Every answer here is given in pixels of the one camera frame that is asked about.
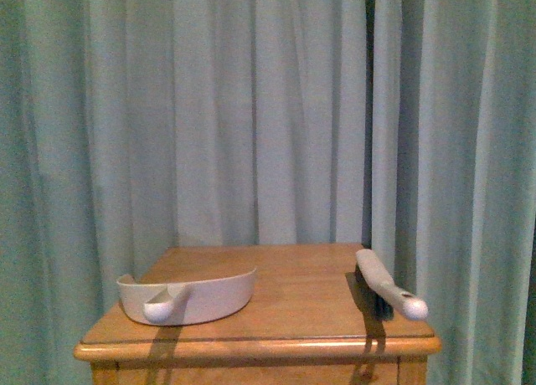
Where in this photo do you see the beige hand brush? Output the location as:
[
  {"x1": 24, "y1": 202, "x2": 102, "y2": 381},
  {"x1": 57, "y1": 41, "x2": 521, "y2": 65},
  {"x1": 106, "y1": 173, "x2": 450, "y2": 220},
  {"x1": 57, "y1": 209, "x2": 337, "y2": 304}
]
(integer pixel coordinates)
[{"x1": 356, "y1": 249, "x2": 429, "y2": 321}]

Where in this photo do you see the beige plastic dustpan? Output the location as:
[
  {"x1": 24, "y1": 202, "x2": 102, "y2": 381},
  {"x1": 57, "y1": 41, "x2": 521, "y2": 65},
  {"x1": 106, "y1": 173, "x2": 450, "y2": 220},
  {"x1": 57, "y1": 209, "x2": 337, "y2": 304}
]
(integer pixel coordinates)
[{"x1": 116, "y1": 269, "x2": 256, "y2": 326}]

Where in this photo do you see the wooden nightstand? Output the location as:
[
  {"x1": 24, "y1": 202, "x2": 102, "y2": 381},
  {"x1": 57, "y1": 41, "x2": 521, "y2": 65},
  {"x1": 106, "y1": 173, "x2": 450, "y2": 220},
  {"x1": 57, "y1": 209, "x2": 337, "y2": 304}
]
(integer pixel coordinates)
[{"x1": 74, "y1": 244, "x2": 441, "y2": 384}]

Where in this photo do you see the green curtain left panel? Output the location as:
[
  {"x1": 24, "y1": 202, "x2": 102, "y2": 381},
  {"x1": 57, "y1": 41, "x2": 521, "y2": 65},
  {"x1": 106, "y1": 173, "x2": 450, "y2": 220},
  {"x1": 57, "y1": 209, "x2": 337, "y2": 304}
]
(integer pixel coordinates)
[{"x1": 1, "y1": 0, "x2": 374, "y2": 384}]

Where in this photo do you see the green curtain panel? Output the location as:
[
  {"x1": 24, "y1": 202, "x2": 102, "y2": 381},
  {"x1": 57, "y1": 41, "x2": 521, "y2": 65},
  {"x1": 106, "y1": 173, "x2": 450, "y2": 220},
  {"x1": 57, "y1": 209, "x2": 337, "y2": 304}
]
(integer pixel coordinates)
[
  {"x1": 1, "y1": 0, "x2": 374, "y2": 384},
  {"x1": 367, "y1": 0, "x2": 535, "y2": 384}
]

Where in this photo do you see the green curtain right panel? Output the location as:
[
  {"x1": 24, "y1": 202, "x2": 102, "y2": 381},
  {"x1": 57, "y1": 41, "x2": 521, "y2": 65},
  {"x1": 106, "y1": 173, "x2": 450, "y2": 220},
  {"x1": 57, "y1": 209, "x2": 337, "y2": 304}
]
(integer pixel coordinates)
[{"x1": 367, "y1": 0, "x2": 535, "y2": 384}]

